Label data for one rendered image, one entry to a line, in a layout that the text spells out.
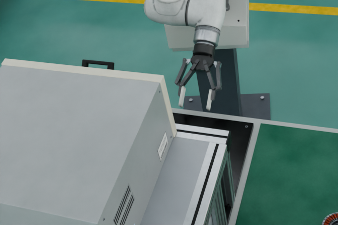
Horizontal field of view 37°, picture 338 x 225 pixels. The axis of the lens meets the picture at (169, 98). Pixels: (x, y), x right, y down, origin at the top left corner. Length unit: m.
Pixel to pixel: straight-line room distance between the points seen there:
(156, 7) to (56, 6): 2.20
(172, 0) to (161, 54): 1.48
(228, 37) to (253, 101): 0.86
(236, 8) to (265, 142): 0.63
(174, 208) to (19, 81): 0.48
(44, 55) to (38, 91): 2.30
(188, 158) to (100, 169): 0.30
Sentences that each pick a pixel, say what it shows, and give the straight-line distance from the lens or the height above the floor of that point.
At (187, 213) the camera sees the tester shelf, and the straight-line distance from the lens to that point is 1.18.
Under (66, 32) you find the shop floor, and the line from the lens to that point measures 3.67.
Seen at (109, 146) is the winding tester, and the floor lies 1.32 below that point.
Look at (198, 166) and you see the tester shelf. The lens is 1.25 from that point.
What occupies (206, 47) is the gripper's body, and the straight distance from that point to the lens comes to 1.77.
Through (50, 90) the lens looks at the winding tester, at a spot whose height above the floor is 1.32.
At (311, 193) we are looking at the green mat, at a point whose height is 0.75.
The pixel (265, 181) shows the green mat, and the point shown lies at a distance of 1.65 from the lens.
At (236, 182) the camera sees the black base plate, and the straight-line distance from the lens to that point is 1.63.
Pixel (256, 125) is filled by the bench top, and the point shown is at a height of 0.75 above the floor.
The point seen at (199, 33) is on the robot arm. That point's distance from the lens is 1.78.
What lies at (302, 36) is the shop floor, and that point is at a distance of 3.28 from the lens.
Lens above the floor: 2.12
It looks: 46 degrees down
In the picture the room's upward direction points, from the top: 13 degrees counter-clockwise
